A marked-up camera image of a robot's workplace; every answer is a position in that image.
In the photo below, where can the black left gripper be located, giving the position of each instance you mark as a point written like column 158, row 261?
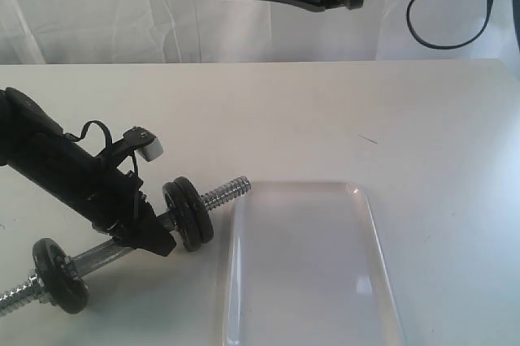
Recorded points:
column 120, row 211

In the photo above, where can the black weight plate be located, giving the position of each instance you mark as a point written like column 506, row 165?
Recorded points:
column 201, row 214
column 59, row 276
column 182, row 213

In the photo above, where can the chrome dumbbell bar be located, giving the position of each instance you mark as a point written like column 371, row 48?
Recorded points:
column 104, row 254

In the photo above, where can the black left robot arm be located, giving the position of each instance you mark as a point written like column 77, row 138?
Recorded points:
column 82, row 171

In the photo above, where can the white plastic tray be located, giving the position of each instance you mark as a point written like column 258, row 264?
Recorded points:
column 305, row 267

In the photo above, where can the white backdrop curtain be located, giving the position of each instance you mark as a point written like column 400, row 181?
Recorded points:
column 205, row 31

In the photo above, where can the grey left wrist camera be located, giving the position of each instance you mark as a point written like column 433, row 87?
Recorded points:
column 144, row 142

